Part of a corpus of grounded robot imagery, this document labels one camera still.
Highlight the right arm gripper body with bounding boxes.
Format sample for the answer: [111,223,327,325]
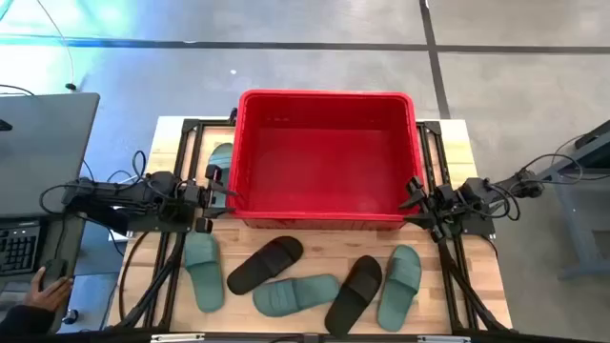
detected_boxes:
[407,175,455,242]

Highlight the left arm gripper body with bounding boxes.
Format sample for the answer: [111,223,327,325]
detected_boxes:
[193,164,225,234]

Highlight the green rubber slide sandal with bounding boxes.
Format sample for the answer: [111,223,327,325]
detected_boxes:
[252,273,341,318]
[376,244,423,333]
[207,142,234,185]
[183,231,226,314]

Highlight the black rubber slide sandal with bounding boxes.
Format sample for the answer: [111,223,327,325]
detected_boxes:
[226,235,305,296]
[324,254,383,337]

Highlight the red plastic bin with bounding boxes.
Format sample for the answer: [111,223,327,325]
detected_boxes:
[226,89,425,232]

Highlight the person's forearm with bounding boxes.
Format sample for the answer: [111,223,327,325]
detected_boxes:
[0,304,56,337]

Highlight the grey-blue metal table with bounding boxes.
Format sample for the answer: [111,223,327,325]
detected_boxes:
[525,118,610,281]

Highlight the black computer mouse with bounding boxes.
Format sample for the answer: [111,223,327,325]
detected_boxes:
[40,258,69,290]

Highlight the grey laptop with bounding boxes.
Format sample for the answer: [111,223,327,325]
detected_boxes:
[0,91,101,219]

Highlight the person's hand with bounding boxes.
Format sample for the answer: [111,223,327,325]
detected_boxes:
[23,266,75,313]

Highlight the black keyboard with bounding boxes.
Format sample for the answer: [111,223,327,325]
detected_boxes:
[0,223,42,276]

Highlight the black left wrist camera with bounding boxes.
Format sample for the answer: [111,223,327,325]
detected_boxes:
[182,183,204,207]

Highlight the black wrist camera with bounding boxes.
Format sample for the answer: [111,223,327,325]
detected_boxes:
[437,184,458,205]
[182,183,204,207]

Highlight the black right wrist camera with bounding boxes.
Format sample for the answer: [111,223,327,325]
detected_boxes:
[437,184,458,205]

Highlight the black aluminium frame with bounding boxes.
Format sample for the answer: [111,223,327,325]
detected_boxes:
[417,119,514,333]
[107,116,239,333]

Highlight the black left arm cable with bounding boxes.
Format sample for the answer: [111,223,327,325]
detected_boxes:
[38,150,149,215]

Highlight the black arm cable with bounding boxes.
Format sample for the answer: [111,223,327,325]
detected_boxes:
[490,151,585,221]
[38,150,149,215]

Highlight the white metal bracket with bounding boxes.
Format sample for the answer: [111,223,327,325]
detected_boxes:
[417,334,472,343]
[151,333,206,343]

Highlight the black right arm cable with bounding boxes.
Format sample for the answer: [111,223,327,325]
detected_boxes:
[490,151,585,221]

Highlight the black table edge rail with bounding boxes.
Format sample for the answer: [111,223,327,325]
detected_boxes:
[56,327,610,343]

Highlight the white cable with black plug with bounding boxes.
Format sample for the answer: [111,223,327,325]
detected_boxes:
[35,0,78,91]

